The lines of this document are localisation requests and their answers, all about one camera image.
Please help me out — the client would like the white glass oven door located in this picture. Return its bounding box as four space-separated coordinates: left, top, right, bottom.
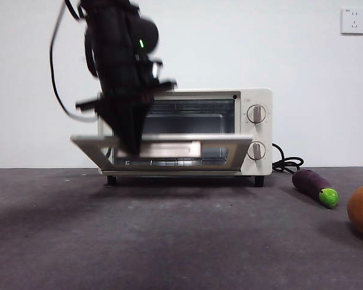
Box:
70 134 263 176

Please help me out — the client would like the round beige oven knob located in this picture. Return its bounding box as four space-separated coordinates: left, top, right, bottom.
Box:
247 141 267 160
247 104 267 124

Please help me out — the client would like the white Toshiba toaster oven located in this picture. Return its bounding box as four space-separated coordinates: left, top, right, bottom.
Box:
96 87 273 188

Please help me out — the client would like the purple toy eggplant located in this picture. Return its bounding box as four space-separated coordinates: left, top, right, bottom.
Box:
292 169 339 209

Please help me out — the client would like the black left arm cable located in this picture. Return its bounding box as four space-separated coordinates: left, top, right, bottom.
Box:
50 0 99 122

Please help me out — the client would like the black oven power cable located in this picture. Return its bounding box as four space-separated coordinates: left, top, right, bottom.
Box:
271 142 305 175

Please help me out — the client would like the white wall socket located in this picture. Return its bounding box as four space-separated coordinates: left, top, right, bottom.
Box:
341 7 363 36

